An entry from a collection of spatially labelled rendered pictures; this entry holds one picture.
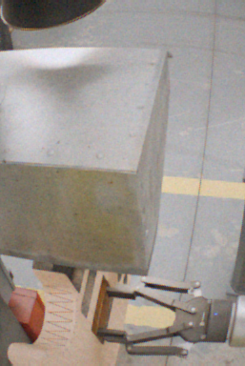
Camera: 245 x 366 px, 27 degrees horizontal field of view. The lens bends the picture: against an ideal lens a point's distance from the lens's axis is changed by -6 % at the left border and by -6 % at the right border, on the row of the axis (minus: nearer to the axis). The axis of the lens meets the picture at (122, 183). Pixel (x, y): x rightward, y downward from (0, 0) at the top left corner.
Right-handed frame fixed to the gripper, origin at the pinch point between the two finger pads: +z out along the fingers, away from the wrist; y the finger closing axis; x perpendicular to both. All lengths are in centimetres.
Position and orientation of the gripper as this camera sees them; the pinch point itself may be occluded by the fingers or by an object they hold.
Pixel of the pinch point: (106, 312)
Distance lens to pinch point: 81.6
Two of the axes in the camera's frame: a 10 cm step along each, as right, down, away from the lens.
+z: -9.7, -0.7, 2.2
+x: -1.4, -5.5, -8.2
